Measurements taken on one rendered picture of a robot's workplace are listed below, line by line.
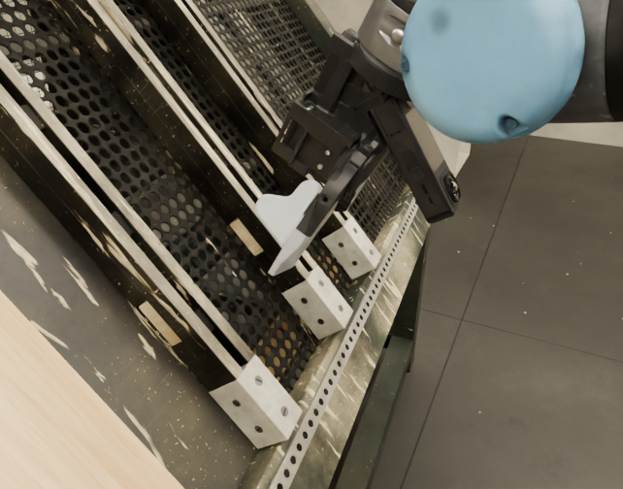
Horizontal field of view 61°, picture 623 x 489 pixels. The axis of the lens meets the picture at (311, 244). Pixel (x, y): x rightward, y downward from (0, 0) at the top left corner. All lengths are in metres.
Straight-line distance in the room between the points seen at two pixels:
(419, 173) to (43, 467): 0.52
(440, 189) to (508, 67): 0.23
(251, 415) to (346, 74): 0.56
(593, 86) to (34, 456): 0.64
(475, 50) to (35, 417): 0.62
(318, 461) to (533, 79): 0.78
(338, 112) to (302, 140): 0.04
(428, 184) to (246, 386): 0.48
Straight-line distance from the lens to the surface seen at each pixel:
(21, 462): 0.70
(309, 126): 0.45
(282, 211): 0.47
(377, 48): 0.42
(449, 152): 4.19
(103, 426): 0.74
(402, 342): 2.20
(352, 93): 0.45
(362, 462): 1.78
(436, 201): 0.45
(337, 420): 0.99
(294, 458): 0.88
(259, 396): 0.83
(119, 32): 1.05
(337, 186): 0.44
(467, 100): 0.24
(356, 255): 1.23
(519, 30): 0.22
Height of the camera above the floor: 1.58
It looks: 30 degrees down
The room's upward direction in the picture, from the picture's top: straight up
